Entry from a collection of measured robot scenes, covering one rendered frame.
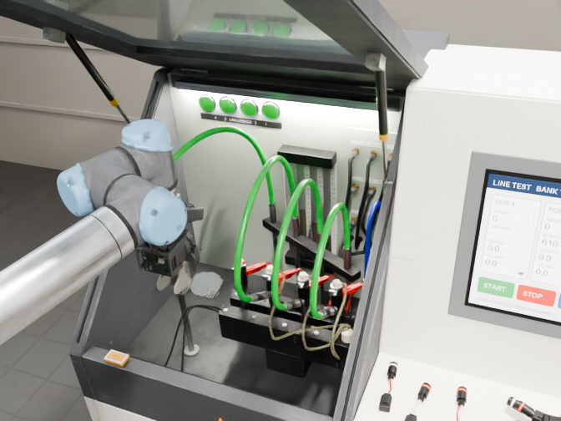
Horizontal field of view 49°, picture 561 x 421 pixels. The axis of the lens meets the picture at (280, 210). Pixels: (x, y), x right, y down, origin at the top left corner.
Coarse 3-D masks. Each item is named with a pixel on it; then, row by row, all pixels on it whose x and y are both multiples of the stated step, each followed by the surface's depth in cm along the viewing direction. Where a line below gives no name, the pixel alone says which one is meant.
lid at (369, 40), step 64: (0, 0) 103; (64, 0) 100; (128, 0) 92; (192, 0) 86; (256, 0) 81; (320, 0) 69; (192, 64) 147; (256, 64) 131; (320, 64) 125; (384, 64) 100
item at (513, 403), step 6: (510, 402) 119; (516, 402) 118; (522, 402) 118; (516, 408) 118; (522, 408) 117; (528, 408) 117; (528, 414) 116; (534, 414) 116; (540, 414) 116; (546, 414) 114; (534, 420) 116; (540, 420) 115; (546, 420) 113; (552, 420) 112; (558, 420) 113
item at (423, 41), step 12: (408, 36) 155; (420, 36) 155; (432, 36) 154; (444, 36) 154; (420, 48) 147; (432, 48) 146; (444, 48) 152; (456, 48) 154; (468, 48) 154; (480, 48) 153; (492, 48) 153; (504, 48) 152
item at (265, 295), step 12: (276, 156) 132; (264, 168) 127; (288, 168) 139; (288, 180) 143; (252, 192) 124; (252, 204) 124; (240, 228) 122; (240, 240) 122; (240, 252) 122; (240, 264) 123; (240, 288) 125; (252, 300) 132
